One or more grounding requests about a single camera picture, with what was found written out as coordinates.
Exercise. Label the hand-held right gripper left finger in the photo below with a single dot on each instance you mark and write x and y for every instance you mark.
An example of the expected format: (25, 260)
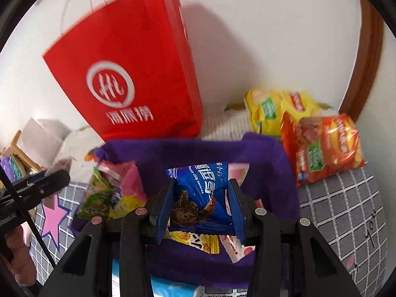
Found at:
(162, 219)

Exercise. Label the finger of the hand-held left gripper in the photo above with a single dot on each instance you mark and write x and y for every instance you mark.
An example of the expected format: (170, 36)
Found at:
(34, 178)
(52, 182)

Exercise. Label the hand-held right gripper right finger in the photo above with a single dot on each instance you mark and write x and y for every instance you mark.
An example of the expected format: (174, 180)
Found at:
(239, 219)

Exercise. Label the yellow rice cracker packet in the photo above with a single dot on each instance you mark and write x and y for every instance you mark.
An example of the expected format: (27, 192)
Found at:
(195, 241)

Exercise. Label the blue cookie packet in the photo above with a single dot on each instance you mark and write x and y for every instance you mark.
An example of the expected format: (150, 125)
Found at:
(198, 185)

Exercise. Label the purple fabric basket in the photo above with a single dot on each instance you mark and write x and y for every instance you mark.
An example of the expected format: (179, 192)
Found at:
(173, 151)

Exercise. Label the person's left hand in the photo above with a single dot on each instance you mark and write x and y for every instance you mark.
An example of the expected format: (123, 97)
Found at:
(20, 253)

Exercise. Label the colourful cloth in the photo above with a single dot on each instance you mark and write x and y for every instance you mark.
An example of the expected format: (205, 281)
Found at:
(12, 170)

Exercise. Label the pink red snack packet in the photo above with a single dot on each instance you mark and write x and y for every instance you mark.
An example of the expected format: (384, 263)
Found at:
(238, 247)

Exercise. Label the wooden chair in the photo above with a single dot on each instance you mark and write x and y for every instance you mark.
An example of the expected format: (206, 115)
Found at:
(18, 148)

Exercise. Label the white plastic shopping bag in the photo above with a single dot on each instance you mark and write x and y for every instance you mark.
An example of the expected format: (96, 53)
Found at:
(43, 139)

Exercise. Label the yellow green snack packet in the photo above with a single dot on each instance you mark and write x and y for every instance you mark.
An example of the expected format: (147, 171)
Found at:
(123, 205)

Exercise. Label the pink strawberry snack packet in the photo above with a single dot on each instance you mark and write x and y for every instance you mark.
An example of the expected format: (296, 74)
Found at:
(239, 173)

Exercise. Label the blue cardboard box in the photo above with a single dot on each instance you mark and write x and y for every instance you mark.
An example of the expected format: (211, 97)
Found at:
(173, 289)

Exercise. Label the grey checked bed sheet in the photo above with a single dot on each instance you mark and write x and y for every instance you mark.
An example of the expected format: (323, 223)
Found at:
(334, 210)

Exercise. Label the orange potato chips bag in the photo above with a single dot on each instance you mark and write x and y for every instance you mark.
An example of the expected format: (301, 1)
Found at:
(328, 148)

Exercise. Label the yellow potato chips bag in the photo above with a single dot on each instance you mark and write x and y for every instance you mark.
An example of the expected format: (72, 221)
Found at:
(278, 108)

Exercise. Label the red paper shopping bag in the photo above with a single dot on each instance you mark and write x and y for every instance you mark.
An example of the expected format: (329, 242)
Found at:
(139, 52)

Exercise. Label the brown wooden door frame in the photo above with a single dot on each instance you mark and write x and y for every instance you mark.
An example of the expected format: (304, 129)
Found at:
(368, 62)

